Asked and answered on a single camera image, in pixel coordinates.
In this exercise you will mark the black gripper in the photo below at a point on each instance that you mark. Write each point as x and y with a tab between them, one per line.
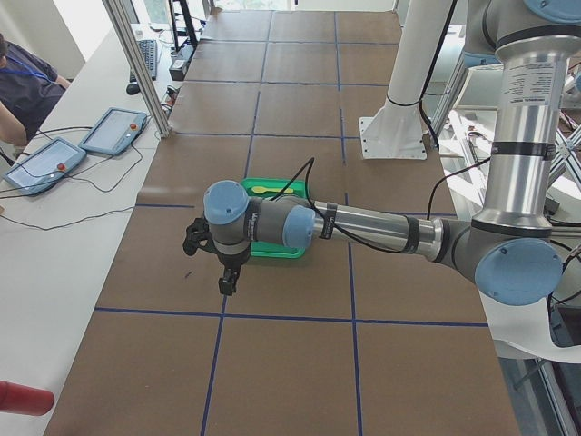
231	263

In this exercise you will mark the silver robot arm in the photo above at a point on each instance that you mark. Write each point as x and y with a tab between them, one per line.
504	249

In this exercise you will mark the yellow plastic spoon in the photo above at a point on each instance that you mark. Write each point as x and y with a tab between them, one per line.
264	189

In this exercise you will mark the green plastic tray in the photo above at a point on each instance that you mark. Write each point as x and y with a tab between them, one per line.
273	250

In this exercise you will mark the far blue teach pendant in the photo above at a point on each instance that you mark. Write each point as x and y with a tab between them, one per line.
114	132

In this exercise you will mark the blue teach pendant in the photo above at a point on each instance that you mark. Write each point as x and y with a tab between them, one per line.
114	132
42	169

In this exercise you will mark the black computer mouse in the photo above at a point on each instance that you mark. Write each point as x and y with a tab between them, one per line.
132	88

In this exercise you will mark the near blue teach pendant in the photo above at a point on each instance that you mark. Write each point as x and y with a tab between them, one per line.
42	169

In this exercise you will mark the red cylinder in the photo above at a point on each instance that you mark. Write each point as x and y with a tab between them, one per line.
21	399

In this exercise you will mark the black keyboard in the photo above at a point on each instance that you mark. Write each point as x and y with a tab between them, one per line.
149	51

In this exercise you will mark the seated person in dark shirt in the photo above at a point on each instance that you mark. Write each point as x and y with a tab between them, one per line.
30	89

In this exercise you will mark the white paper sheet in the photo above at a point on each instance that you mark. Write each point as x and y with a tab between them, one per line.
523	332

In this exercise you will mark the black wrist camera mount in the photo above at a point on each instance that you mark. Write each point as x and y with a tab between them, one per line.
198	237

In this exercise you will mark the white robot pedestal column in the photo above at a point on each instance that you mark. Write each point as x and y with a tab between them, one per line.
395	131

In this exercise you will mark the aluminium frame post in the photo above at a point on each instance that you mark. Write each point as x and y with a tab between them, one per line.
124	31

